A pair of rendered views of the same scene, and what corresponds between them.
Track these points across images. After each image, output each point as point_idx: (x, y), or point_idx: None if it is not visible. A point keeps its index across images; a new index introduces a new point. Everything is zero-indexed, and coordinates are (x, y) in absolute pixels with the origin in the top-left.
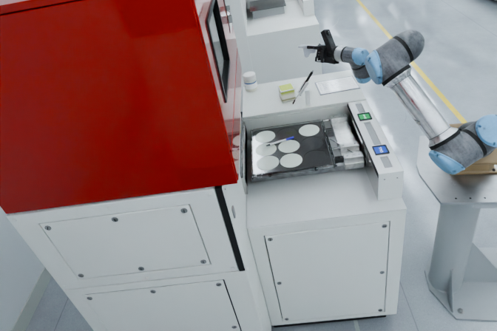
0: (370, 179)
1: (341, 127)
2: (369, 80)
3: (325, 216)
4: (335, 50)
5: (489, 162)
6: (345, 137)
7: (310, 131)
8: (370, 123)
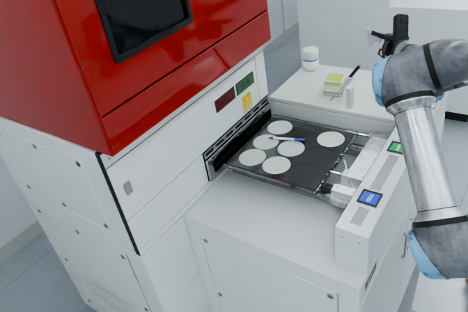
0: None
1: (374, 151)
2: (434, 102)
3: (262, 245)
4: (398, 45)
5: None
6: (364, 165)
7: (329, 141)
8: (397, 159)
